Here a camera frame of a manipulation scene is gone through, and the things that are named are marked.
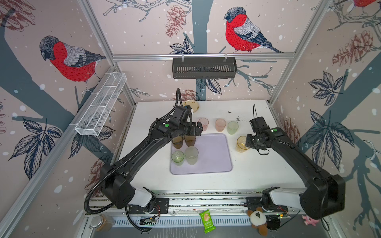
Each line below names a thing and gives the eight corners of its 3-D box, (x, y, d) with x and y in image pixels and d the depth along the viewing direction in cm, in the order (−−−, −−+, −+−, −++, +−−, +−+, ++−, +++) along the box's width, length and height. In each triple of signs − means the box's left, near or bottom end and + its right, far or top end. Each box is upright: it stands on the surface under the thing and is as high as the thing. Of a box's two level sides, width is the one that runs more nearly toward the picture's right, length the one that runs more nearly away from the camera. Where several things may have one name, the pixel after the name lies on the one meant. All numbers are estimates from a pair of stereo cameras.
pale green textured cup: (227, 134, 103) (228, 128, 98) (225, 127, 108) (227, 121, 102) (236, 134, 103) (239, 128, 98) (235, 127, 107) (237, 121, 102)
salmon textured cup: (215, 132, 105) (216, 126, 100) (214, 123, 109) (215, 118, 104) (225, 132, 105) (226, 126, 100) (223, 123, 109) (225, 118, 104)
